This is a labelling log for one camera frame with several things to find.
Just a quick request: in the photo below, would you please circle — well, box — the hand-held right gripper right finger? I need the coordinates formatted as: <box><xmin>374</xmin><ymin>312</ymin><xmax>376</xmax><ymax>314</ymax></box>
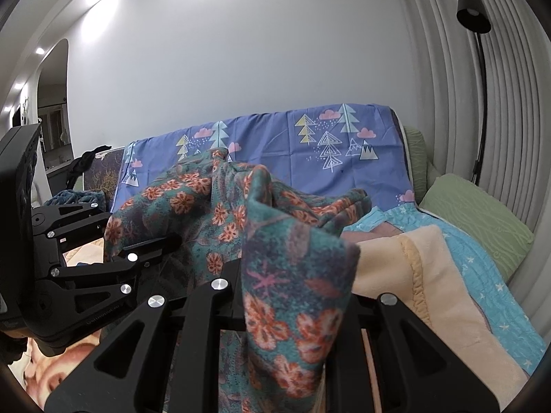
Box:
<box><xmin>323</xmin><ymin>293</ymin><xmax>502</xmax><ymax>413</ymax></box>

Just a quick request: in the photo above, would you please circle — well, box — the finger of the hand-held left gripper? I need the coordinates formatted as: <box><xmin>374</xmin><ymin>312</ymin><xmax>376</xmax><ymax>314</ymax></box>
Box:
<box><xmin>32</xmin><ymin>201</ymin><xmax>113</xmax><ymax>238</ymax></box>
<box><xmin>28</xmin><ymin>233</ymin><xmax>183</xmax><ymax>343</ymax></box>

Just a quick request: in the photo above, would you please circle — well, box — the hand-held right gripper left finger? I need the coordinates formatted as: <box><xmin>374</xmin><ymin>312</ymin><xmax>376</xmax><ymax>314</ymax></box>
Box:
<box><xmin>43</xmin><ymin>259</ymin><xmax>247</xmax><ymax>413</ymax></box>

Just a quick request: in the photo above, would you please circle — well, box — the teal floral garment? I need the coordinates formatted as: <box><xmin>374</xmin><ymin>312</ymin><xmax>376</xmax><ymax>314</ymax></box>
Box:
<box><xmin>103</xmin><ymin>148</ymin><xmax>373</xmax><ymax>413</ymax></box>

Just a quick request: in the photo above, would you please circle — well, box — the teal knitted cloth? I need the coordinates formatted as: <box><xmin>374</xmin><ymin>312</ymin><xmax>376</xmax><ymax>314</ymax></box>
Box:
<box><xmin>45</xmin><ymin>189</ymin><xmax>106</xmax><ymax>212</ymax></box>

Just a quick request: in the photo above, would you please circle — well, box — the black garment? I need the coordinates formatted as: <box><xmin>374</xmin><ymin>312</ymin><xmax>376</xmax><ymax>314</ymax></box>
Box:
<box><xmin>66</xmin><ymin>146</ymin><xmax>114</xmax><ymax>191</ymax></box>

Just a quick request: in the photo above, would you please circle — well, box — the peach printed fleece blanket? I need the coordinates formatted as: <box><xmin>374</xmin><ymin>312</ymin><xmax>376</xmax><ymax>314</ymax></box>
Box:
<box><xmin>9</xmin><ymin>223</ymin><xmax>531</xmax><ymax>413</ymax></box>

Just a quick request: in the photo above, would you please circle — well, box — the light blue star quilt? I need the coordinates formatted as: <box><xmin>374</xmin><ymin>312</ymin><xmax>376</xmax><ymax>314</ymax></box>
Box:
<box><xmin>344</xmin><ymin>204</ymin><xmax>544</xmax><ymax>373</ymax></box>

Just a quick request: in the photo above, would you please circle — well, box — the green pillow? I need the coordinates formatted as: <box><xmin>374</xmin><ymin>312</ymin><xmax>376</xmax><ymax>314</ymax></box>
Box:
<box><xmin>418</xmin><ymin>173</ymin><xmax>536</xmax><ymax>283</ymax></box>

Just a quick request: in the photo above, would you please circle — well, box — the blue tree-print bed sheet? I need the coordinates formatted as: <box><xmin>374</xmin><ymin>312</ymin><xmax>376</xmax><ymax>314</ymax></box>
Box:
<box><xmin>113</xmin><ymin>103</ymin><xmax>416</xmax><ymax>218</ymax></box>

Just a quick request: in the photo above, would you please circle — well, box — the green quilted cushion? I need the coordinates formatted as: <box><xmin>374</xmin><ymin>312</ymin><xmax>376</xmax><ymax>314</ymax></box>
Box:
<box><xmin>402</xmin><ymin>125</ymin><xmax>432</xmax><ymax>195</ymax></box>

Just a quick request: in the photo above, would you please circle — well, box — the white pleated curtain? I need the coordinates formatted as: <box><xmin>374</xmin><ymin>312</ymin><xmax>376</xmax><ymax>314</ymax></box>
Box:
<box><xmin>394</xmin><ymin>0</ymin><xmax>551</xmax><ymax>310</ymax></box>

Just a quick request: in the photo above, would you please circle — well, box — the black floor lamp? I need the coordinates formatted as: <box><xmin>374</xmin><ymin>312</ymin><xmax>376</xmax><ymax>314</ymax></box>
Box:
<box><xmin>456</xmin><ymin>0</ymin><xmax>494</xmax><ymax>187</ymax></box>

